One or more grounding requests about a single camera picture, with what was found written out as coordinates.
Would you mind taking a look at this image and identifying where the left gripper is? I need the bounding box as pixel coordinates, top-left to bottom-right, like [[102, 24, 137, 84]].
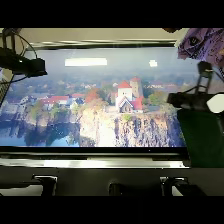
[[24, 57, 48, 79]]

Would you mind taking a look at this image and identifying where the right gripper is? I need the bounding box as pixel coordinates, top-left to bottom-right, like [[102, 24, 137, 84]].
[[166, 91, 210, 111]]

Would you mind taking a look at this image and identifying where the purple garment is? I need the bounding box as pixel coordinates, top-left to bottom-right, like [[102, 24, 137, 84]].
[[176, 27, 224, 69]]

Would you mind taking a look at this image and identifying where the black cable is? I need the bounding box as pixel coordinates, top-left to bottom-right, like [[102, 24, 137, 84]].
[[13, 32, 39, 61]]

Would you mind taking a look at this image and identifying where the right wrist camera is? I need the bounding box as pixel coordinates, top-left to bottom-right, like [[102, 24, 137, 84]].
[[194, 60, 215, 95]]

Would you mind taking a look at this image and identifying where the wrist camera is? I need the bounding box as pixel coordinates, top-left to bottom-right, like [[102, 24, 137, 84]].
[[1, 27, 18, 51], [194, 60, 215, 95]]

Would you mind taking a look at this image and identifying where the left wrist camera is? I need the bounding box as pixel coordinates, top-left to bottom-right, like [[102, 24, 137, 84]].
[[1, 27, 18, 51]]

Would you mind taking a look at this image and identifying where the silver frame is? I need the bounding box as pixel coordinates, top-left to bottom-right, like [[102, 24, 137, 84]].
[[0, 150, 202, 197]]

